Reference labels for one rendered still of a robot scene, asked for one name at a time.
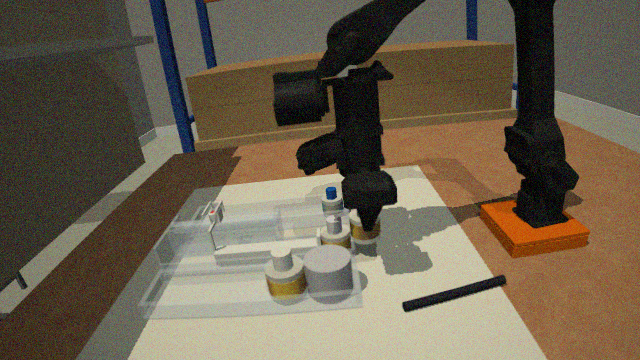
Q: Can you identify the black cylindrical rod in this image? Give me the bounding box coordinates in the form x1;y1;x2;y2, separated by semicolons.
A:
402;274;506;312

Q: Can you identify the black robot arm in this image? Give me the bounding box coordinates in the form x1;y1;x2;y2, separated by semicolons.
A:
272;0;579;229

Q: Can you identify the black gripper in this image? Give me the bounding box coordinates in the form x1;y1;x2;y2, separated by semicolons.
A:
336;115;397;232

